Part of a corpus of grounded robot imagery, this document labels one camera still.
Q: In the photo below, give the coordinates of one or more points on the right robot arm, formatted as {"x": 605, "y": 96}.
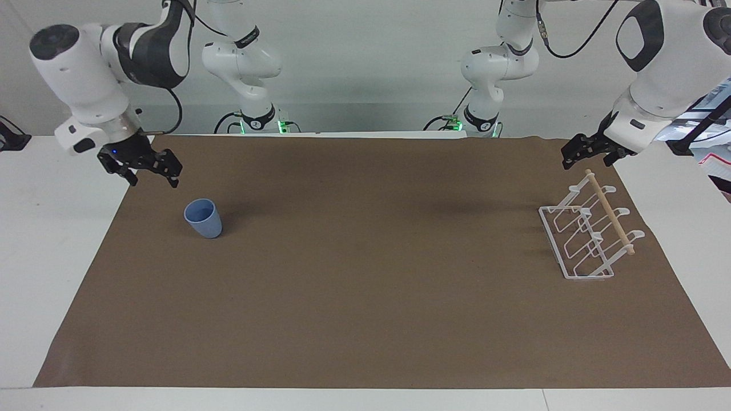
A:
{"x": 85, "y": 74}

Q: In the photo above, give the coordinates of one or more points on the black stand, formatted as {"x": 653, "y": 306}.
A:
{"x": 12, "y": 138}
{"x": 681, "y": 145}

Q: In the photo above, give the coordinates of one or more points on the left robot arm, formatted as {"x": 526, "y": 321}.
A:
{"x": 668, "y": 63}

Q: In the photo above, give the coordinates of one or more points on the blue plastic cup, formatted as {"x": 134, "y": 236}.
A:
{"x": 204, "y": 220}

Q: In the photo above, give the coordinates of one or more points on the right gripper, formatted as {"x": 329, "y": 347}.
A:
{"x": 124, "y": 153}

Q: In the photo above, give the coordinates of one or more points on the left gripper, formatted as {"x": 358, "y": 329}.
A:
{"x": 606, "y": 127}

